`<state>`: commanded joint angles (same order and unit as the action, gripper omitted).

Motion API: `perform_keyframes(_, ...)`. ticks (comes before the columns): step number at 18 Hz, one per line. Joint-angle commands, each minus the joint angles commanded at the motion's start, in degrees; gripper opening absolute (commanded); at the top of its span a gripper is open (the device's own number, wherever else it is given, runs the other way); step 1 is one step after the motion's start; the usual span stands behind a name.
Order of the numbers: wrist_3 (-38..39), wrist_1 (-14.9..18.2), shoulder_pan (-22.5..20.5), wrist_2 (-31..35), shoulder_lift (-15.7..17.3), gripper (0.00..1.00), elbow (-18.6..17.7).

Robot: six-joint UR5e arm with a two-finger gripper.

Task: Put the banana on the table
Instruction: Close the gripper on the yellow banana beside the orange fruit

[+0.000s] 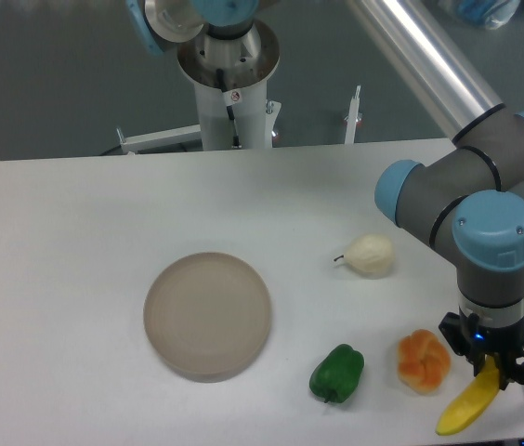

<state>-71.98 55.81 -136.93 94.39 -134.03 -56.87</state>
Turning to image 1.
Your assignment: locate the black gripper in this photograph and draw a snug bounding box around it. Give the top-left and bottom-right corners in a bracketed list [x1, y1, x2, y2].
[439, 299, 524, 390]

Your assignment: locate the yellow banana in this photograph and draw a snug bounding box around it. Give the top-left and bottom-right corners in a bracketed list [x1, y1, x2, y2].
[435, 357, 500, 436]

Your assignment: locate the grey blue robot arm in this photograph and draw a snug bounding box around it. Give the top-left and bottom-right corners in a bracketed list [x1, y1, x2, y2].
[125, 1, 524, 388]

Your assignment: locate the orange white bread roll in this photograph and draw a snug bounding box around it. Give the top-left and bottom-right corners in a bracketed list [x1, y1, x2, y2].
[397, 329, 451, 394]

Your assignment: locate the cream white pear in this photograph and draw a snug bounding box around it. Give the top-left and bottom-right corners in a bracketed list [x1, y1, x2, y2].
[334, 233, 395, 278]

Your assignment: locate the green bell pepper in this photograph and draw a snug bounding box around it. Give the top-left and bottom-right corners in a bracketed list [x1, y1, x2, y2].
[308, 344, 365, 404]

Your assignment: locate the beige round plate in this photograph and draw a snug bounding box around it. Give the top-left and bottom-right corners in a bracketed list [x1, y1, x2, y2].
[143, 252, 272, 382]

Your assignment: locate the blue plastic bag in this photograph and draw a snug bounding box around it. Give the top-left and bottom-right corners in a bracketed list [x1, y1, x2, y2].
[437, 0, 520, 31]

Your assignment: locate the white right bracket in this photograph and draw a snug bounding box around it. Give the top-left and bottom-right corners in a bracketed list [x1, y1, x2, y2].
[344, 85, 362, 145]

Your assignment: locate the white bracket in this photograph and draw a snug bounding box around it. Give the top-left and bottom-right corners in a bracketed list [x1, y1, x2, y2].
[344, 85, 362, 145]
[116, 125, 201, 154]

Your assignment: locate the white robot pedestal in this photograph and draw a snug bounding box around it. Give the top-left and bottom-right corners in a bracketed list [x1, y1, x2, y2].
[177, 19, 281, 151]

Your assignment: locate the white left bracket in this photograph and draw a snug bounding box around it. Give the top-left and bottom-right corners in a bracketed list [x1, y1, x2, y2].
[116, 125, 201, 154]

